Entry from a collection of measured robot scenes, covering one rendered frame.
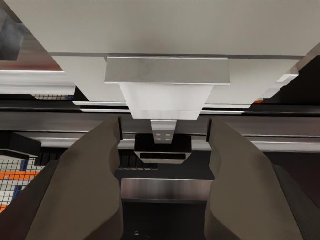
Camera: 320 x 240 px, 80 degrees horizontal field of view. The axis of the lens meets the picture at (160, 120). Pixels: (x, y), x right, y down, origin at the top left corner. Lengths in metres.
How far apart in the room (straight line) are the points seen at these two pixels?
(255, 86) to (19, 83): 0.28
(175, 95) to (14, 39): 0.23
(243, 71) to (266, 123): 0.37
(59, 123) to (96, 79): 0.36
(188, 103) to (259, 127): 0.33
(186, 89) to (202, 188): 0.10
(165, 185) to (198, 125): 0.28
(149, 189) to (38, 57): 0.19
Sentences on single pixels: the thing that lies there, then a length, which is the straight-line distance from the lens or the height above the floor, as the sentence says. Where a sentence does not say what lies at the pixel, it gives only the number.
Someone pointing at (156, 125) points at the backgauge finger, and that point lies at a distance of 0.28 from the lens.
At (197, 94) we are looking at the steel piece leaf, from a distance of 0.19.
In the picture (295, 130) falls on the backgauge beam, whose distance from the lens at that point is 0.56.
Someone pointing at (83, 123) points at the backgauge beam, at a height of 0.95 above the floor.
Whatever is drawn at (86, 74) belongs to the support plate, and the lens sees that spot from 0.18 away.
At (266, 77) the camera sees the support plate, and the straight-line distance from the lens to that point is 0.19.
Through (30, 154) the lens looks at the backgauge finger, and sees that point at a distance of 0.57.
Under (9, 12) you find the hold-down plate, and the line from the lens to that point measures 0.30.
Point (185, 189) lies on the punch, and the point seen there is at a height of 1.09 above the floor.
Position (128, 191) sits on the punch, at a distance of 0.21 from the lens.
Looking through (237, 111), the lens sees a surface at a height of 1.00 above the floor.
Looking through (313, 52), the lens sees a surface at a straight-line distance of 0.42.
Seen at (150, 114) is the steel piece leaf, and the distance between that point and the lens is 0.24.
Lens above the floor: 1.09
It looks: 19 degrees down
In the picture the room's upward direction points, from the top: 179 degrees counter-clockwise
